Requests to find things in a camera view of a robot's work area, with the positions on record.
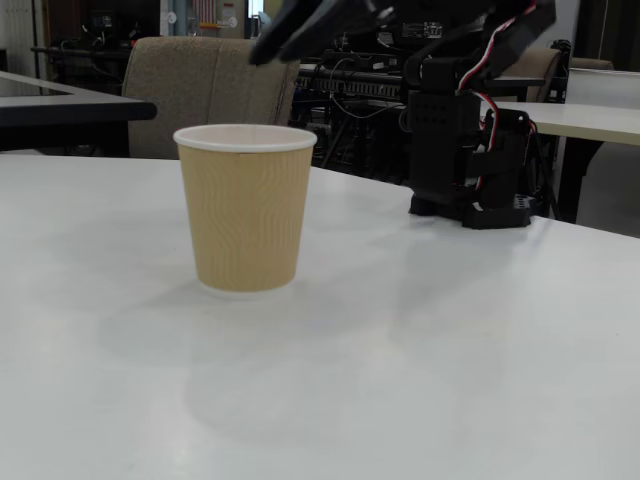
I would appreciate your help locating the black device with white label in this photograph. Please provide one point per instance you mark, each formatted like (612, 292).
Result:
(422, 30)

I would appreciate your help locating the black equipment workbench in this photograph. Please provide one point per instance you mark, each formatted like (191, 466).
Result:
(85, 45)

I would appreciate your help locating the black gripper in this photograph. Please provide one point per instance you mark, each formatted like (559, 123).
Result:
(295, 31)

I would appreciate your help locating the tan office chair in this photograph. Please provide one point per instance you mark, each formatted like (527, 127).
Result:
(530, 67)

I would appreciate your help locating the american flag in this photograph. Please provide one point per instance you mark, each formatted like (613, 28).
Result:
(205, 11)

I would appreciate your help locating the beige chair back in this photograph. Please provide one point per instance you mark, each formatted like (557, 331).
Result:
(592, 64)

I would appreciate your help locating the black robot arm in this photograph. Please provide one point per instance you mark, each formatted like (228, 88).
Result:
(440, 150)

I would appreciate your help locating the tan paper cup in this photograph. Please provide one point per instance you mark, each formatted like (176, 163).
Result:
(245, 215)

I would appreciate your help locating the dark table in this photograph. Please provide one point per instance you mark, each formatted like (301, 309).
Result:
(60, 107)

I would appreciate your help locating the brown fabric chair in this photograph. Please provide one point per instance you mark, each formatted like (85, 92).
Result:
(200, 85)

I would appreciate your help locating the white table with black legs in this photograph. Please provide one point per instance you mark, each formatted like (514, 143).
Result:
(590, 117)

